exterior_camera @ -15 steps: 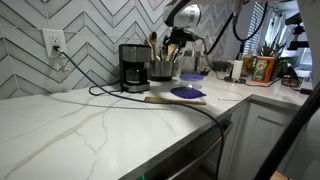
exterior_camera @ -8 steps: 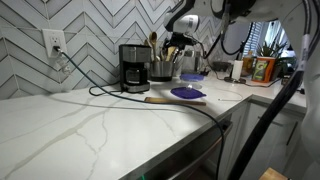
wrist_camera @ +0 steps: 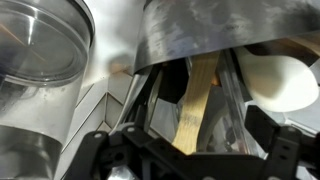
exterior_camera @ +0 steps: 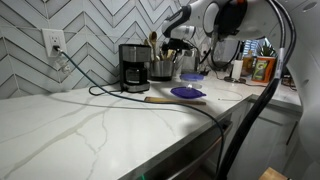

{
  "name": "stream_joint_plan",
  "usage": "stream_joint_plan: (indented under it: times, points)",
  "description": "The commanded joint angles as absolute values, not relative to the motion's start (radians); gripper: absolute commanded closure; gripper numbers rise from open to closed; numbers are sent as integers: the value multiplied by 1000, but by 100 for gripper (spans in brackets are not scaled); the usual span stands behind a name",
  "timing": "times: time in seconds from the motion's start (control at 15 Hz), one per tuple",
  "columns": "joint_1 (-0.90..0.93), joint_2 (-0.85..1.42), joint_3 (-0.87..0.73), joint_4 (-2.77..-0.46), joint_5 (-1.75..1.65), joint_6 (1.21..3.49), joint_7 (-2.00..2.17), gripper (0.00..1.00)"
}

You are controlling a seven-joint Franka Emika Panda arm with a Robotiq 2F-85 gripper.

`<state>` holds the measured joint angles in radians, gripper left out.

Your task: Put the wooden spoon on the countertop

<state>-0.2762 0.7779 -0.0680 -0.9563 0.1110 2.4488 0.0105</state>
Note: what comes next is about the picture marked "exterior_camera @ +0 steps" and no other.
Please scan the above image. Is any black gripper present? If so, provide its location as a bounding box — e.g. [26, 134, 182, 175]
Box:
[162, 37, 195, 54]

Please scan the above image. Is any slotted wooden spoon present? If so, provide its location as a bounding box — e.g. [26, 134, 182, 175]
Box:
[165, 49, 177, 62]

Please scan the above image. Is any round wooden spoon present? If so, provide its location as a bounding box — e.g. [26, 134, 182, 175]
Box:
[148, 31, 159, 62]

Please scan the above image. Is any glass electric kettle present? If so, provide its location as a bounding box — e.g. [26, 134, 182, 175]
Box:
[181, 49, 202, 75]

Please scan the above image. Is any steel utensil holder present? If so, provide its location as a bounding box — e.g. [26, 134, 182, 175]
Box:
[149, 59, 176, 82]

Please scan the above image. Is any blue-lidded plastic container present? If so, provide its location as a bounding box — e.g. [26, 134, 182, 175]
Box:
[179, 72, 205, 90]

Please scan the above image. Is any black steel coffee maker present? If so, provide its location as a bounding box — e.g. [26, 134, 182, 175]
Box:
[118, 43, 152, 94]

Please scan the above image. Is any purple plastic lid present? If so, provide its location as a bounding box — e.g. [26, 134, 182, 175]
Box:
[169, 86, 207, 100]

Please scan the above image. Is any flat wooden spatula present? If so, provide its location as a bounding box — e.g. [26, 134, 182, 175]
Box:
[143, 96, 208, 107]

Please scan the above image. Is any white paper towel roll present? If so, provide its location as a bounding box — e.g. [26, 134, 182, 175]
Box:
[231, 59, 244, 81]

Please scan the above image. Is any amber liquid bottle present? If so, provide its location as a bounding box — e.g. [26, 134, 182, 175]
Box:
[242, 49, 255, 77]

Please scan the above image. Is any orange Gatorade tub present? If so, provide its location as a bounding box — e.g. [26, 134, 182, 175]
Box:
[251, 55, 278, 84]

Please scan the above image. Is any green potted plant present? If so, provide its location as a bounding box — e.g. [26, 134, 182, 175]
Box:
[258, 38, 278, 58]

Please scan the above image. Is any white plug-in charger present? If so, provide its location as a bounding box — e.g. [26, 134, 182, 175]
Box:
[54, 57, 72, 76]

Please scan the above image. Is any white kitchen cabinet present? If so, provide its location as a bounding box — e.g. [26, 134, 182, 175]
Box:
[229, 96, 303, 180]

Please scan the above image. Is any light wooden board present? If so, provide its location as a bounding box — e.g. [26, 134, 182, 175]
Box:
[258, 166, 290, 180]

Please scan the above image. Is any thin white cable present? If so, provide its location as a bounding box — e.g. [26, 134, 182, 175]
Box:
[213, 87, 245, 102]

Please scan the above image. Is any dark green power cable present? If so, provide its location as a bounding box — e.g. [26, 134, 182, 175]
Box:
[53, 45, 226, 176]

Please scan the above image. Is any black coffee maker cord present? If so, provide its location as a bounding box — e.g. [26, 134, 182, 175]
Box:
[87, 80, 123, 97]

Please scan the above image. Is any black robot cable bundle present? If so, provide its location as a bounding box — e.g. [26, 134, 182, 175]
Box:
[214, 0, 298, 180]

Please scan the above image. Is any white wall outlet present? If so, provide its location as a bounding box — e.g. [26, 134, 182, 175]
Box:
[41, 28, 68, 58]

